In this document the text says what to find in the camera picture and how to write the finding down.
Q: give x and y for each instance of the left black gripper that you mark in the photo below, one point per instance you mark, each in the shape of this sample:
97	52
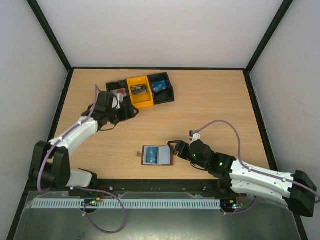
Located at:
125	115

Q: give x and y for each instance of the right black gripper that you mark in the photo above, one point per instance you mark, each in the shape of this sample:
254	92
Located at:
182	149

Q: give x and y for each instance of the black VIP logo card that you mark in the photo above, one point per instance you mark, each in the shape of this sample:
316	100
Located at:
138	89

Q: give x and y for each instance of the brown leather card holder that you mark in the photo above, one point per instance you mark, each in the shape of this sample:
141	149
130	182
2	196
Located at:
165	156

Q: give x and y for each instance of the blue VIP card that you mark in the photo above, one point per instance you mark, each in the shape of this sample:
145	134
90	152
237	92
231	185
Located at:
159	86

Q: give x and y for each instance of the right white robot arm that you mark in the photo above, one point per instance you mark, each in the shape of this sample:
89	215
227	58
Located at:
295	191

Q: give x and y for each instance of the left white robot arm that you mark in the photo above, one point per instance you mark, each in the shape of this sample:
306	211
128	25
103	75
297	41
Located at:
50	165

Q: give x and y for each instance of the red white card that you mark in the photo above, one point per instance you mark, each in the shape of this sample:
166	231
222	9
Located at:
122	91

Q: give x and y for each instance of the left black bin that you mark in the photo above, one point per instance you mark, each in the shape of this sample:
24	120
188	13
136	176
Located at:
115	86

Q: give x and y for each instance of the black bin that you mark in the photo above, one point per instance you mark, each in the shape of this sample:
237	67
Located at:
166	95
115	86

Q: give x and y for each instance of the yellow middle bin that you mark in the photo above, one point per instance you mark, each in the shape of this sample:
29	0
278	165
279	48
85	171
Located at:
141	100

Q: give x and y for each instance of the right black bin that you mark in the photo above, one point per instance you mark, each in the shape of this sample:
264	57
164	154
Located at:
166	95

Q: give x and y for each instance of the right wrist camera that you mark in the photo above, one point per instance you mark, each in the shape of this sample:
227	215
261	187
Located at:
193	135

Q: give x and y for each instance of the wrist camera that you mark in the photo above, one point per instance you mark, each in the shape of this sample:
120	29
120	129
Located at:
118	99
193	135

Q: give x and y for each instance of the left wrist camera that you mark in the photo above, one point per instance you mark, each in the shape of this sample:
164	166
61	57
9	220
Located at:
118	99

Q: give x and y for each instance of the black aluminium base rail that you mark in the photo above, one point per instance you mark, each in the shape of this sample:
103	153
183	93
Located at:
206	188

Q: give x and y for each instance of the black enclosure frame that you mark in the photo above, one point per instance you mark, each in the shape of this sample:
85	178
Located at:
281	12

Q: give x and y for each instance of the white slotted cable duct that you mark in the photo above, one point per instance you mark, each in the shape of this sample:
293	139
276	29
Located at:
128	204

